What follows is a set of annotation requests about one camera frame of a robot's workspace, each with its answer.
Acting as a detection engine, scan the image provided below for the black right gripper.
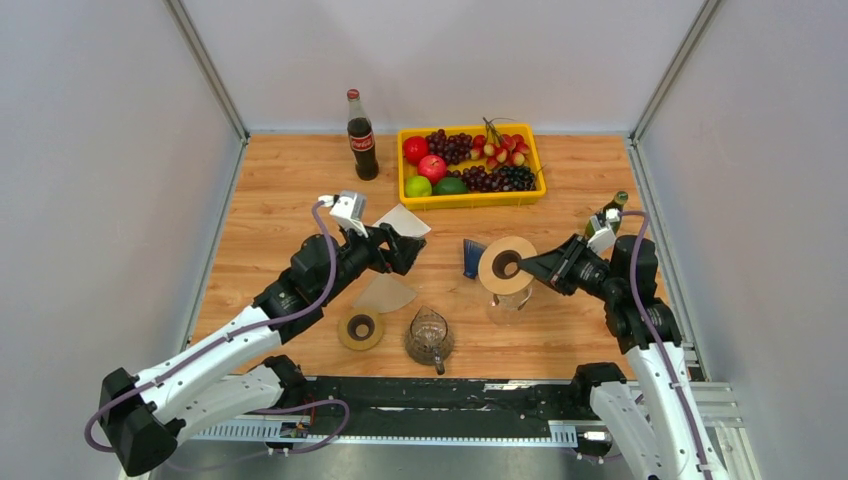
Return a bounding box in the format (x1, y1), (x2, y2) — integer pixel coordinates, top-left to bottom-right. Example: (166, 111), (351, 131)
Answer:
(517, 233), (621, 302)

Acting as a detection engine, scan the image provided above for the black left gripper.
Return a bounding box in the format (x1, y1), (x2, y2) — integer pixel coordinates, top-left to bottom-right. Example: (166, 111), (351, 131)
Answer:
(318, 218), (426, 305)

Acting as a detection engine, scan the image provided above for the white paper coffee filter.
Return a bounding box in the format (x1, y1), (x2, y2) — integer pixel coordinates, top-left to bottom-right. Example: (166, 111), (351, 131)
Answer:
(374, 204), (431, 238)

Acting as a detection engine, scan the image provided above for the wooden dripper holder ring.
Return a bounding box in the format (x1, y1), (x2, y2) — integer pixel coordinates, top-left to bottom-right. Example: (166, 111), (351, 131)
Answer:
(477, 235), (539, 297)

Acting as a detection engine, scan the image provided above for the blue glass dripper cone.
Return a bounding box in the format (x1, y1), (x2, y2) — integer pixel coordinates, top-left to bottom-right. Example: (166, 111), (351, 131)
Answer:
(463, 239), (487, 280)

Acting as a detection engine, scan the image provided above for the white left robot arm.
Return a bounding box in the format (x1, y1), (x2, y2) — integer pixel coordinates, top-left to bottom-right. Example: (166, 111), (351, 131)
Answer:
(89, 223), (427, 476)

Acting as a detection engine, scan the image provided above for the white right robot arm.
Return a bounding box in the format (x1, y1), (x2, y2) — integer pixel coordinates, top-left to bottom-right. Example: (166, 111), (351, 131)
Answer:
(518, 235), (729, 479)

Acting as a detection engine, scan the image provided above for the light green apple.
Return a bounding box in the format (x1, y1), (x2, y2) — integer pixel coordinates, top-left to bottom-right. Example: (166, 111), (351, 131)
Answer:
(404, 175), (432, 198)

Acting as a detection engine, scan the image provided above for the clear glass server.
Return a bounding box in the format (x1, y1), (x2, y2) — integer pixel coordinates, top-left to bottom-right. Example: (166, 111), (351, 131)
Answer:
(486, 286), (532, 326)

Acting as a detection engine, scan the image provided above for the dark green lime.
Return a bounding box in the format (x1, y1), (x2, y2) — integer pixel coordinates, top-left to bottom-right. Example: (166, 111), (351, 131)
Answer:
(432, 176), (469, 196)

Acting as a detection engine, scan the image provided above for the pink red apple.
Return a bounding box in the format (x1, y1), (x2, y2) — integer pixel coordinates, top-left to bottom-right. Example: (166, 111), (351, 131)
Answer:
(417, 154), (448, 186)

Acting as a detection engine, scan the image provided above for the green champagne bottle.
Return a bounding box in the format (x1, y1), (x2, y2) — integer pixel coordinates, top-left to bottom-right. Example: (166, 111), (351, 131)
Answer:
(584, 190), (629, 239)

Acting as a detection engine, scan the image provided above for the yellow plastic fruit tray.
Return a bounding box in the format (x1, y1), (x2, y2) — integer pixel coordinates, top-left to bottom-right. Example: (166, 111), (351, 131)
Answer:
(397, 125), (547, 210)

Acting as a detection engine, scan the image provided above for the dark grape bunch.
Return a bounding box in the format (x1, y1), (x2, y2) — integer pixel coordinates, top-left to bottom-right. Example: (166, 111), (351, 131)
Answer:
(448, 165), (537, 193)

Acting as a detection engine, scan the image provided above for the purple grape bunch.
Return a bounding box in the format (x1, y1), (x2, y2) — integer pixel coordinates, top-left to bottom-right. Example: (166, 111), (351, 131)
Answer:
(425, 129), (474, 165)

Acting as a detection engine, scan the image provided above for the red cherries bunch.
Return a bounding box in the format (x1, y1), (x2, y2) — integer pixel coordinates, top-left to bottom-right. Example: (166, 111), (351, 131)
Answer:
(466, 117), (536, 171)

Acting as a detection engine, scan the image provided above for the glass cola bottle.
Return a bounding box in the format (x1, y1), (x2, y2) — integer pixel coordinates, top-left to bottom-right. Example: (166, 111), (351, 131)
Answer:
(346, 89), (379, 181)

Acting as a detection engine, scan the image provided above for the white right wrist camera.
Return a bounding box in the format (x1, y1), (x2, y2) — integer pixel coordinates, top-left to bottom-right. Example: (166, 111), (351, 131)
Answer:
(585, 207), (622, 255)

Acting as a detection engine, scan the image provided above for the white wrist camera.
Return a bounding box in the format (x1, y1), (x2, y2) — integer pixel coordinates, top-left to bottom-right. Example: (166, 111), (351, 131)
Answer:
(318, 190), (369, 238)
(585, 207), (622, 255)

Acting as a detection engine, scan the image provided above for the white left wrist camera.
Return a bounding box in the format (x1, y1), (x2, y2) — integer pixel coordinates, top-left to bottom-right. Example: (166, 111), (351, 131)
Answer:
(318, 190), (369, 238)

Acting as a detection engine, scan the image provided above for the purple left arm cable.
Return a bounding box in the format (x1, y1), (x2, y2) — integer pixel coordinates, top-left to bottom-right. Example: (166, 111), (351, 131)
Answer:
(83, 198), (352, 473)

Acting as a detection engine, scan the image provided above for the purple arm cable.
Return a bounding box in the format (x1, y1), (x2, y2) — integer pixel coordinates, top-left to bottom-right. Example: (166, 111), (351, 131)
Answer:
(83, 198), (352, 473)
(619, 210), (717, 480)

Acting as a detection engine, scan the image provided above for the glass pitcher with handle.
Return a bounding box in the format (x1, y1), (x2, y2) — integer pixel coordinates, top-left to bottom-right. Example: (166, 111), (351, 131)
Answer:
(404, 306), (455, 376)

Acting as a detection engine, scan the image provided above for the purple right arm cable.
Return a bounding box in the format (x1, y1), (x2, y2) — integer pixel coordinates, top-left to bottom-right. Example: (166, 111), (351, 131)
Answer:
(619, 210), (717, 480)

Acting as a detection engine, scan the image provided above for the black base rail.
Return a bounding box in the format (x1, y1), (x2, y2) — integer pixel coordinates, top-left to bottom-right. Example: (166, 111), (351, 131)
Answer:
(239, 374), (637, 458)

